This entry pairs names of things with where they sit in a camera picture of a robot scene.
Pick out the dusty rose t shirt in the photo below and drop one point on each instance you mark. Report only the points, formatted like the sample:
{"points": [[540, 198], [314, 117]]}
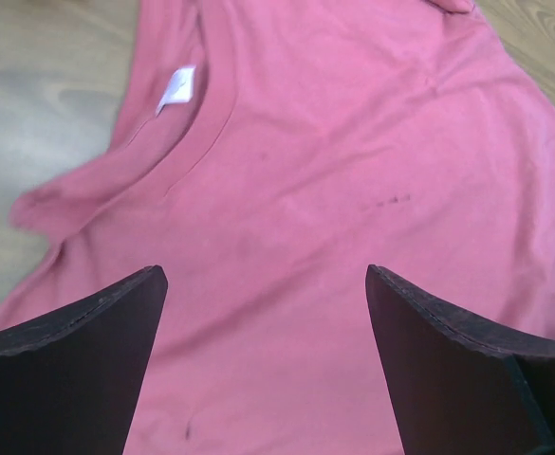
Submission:
{"points": [[265, 154]]}

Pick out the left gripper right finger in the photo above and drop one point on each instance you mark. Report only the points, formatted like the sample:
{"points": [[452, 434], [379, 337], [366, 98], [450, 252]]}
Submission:
{"points": [[460, 383]]}

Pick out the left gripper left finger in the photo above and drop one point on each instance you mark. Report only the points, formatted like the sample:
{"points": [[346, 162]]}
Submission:
{"points": [[70, 379]]}

